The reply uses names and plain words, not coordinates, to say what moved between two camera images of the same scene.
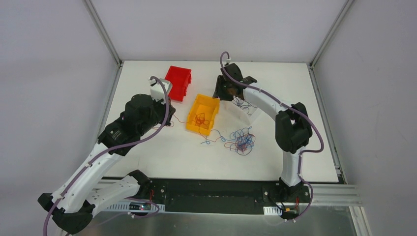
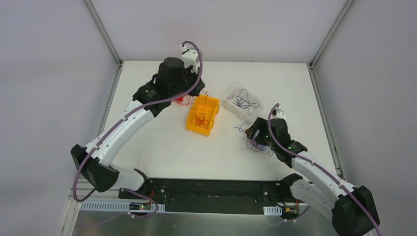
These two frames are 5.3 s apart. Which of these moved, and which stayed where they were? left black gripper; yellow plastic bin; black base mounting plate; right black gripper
Moved: right black gripper; left black gripper
Stayed: black base mounting plate; yellow plastic bin
